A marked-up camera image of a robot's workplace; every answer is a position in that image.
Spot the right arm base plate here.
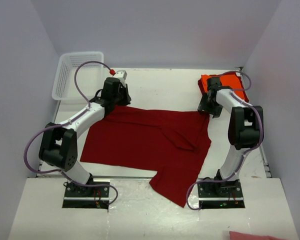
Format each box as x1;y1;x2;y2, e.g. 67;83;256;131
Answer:
197;179;245;210

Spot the folded dark red t shirt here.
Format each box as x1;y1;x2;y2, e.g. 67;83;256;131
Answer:
197;70;250;103

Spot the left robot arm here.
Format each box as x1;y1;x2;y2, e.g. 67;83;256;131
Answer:
38;71;131;197

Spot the folded orange t shirt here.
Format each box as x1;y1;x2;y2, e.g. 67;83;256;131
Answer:
200;71;246;101

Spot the white plastic basket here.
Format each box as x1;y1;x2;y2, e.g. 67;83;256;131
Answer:
52;51;105;104

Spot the dark red t shirt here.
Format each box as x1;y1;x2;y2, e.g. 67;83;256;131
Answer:
80;106;211;207
197;70;250;103

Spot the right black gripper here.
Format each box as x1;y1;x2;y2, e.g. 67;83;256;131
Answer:
198;92;223;119

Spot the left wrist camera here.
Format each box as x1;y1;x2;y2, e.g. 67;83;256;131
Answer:
109;69;128;82

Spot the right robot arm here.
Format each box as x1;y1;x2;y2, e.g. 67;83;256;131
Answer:
197;76;264;197

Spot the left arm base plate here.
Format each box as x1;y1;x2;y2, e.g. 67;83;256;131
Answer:
62;181;110;210

